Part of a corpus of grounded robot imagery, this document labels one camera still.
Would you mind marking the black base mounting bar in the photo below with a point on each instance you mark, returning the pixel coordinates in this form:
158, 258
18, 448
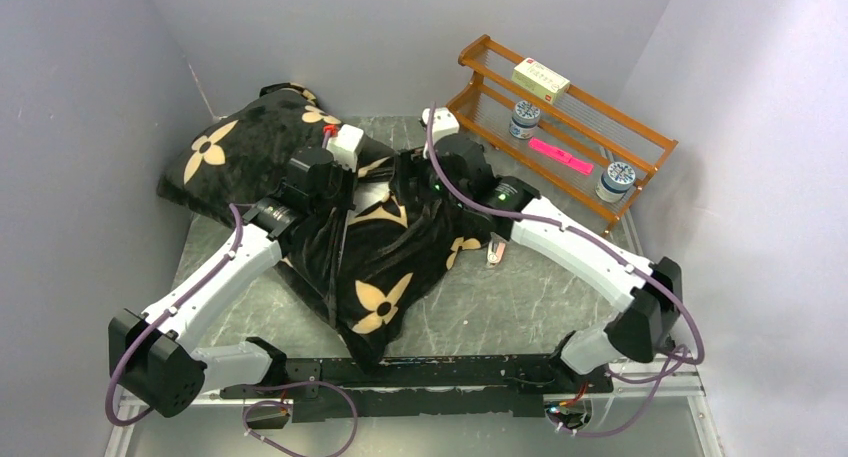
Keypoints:
519, 384

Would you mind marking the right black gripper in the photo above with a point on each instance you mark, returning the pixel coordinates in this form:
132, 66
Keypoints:
412, 163

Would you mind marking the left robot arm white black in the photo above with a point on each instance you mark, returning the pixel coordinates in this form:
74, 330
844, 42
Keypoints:
155, 354

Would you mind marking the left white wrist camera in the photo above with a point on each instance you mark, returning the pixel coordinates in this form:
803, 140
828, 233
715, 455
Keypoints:
344, 143

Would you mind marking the wooden two-tier shelf rack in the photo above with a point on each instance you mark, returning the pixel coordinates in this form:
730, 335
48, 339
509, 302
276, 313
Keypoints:
577, 123

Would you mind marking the pink flat plastic item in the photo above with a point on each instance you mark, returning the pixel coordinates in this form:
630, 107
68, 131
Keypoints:
560, 156

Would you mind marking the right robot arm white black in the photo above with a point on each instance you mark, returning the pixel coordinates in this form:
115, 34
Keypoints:
468, 205

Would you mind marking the white cardboard box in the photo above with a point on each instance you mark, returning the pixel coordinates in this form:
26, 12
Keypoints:
540, 80

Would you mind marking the aluminium frame rail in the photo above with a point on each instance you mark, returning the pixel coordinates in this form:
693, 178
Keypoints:
583, 414

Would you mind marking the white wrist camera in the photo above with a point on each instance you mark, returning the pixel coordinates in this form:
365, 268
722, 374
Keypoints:
438, 123
344, 143

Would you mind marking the white jar blue lid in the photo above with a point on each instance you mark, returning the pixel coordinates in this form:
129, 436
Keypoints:
524, 120
615, 181

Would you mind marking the small pink white clip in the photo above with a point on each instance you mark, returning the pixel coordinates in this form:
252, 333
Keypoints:
495, 251

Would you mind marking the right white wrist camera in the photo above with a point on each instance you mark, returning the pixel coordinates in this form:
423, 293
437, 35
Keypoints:
438, 123

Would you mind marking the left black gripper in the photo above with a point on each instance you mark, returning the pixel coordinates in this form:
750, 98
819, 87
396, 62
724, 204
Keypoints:
347, 201

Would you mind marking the black pillowcase with beige flowers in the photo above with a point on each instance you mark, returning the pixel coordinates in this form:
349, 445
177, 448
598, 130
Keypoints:
358, 272

